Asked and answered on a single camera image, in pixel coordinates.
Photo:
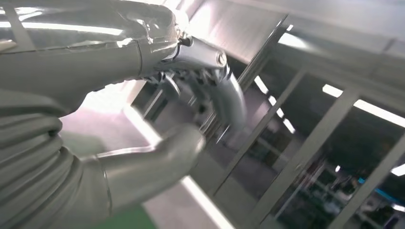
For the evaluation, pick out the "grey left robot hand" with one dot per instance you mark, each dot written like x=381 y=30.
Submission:
x=79 y=63

